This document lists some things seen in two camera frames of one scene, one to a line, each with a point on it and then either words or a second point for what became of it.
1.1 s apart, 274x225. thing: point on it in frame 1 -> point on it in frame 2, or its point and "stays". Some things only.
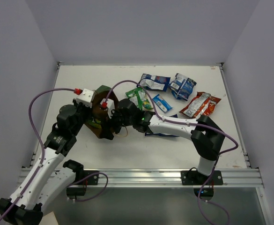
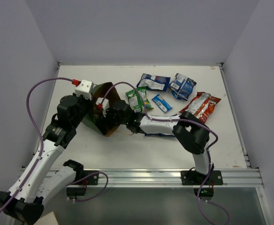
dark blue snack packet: [154, 82] stays
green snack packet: [95, 124] -> [96, 116]
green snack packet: [139, 96] stays
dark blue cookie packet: [147, 133] stays
